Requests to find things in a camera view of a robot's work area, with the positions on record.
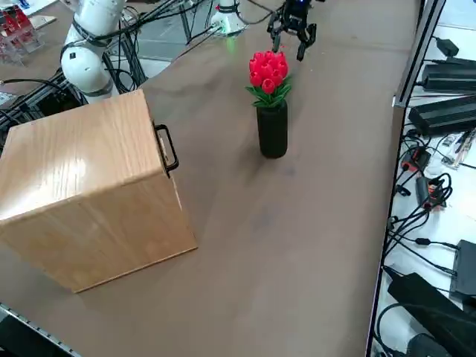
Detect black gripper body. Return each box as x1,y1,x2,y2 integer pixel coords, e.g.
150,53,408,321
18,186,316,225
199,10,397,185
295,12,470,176
280,0,315,30

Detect red tulip bouquet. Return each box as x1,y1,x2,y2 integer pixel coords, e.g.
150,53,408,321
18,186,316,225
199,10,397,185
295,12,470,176
245,49,293,110

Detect black cylindrical vase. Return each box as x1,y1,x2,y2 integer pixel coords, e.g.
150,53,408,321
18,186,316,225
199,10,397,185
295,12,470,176
255,99,290,160

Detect small black charger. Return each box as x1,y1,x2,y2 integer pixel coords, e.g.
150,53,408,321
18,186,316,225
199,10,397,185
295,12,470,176
434,36,461,58

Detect black ribbed power adapter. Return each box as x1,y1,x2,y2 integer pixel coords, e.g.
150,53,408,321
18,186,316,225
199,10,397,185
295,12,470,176
408,94,476,138

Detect orange black connector box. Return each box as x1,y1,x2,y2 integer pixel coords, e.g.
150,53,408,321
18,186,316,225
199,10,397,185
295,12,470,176
400,145,433,173

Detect black orange adapter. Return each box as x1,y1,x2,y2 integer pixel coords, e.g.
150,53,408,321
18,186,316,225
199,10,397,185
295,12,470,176
414,175,450,213

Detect wooden drawer box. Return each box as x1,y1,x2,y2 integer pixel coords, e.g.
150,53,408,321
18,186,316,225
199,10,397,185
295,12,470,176
0,88,199,295

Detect clear acrylic shelf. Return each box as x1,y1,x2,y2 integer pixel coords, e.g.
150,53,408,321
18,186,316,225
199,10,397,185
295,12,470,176
0,4,46,65

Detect black flat box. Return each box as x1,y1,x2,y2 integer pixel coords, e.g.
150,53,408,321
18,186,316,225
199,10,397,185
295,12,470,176
448,239,476,303

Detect aluminium frame post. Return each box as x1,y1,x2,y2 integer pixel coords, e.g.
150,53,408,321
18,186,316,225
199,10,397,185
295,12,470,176
392,0,447,109

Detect black drawer handle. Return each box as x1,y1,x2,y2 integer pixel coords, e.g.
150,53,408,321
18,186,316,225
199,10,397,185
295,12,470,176
153,123,181,179

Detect black metal frame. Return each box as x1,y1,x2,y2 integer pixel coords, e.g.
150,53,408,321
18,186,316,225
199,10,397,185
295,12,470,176
0,76,85,129

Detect black cable with inline block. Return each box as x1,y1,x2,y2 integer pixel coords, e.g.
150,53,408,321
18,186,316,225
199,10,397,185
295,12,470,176
382,237,460,261

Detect aluminium edge rail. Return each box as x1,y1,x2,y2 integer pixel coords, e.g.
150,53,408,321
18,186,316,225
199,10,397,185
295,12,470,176
0,300,81,357

